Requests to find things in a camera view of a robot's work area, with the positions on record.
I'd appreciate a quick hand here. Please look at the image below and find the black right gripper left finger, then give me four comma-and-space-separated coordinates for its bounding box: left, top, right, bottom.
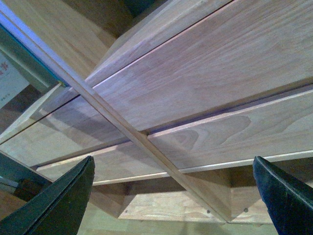
0, 156, 95, 235

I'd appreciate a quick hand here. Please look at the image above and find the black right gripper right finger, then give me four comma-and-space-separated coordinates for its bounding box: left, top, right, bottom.
253, 156, 313, 235

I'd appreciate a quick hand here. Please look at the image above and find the white illustrated paperback book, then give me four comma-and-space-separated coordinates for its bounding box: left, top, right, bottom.
0, 50, 30, 108

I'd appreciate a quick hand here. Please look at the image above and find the left wooden shelf unit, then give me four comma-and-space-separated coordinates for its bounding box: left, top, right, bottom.
0, 0, 228, 220

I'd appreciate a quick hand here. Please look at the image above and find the wooden shelf unit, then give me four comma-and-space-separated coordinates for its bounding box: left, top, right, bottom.
0, 0, 228, 220
0, 0, 313, 225

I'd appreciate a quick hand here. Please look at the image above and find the right wooden shelf unit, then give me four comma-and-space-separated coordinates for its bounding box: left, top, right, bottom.
0, 0, 313, 225

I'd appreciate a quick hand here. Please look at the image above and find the right unit lower drawer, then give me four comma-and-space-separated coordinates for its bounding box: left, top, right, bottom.
149, 91, 313, 169

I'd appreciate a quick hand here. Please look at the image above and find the unit drawer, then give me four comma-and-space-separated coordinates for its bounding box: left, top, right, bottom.
149, 91, 313, 169
95, 0, 313, 131
0, 96, 126, 166
37, 142, 169, 185

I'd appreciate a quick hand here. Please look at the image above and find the left unit lower drawer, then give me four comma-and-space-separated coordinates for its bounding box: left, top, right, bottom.
37, 142, 169, 185

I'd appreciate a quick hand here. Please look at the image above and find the left unit upper drawer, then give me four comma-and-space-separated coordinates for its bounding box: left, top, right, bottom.
0, 96, 126, 166

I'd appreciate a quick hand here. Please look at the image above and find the teal hardcover book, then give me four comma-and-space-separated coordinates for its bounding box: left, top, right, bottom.
0, 25, 69, 91

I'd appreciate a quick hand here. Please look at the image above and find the right unit upper drawer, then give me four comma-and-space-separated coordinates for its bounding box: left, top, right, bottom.
95, 0, 313, 131

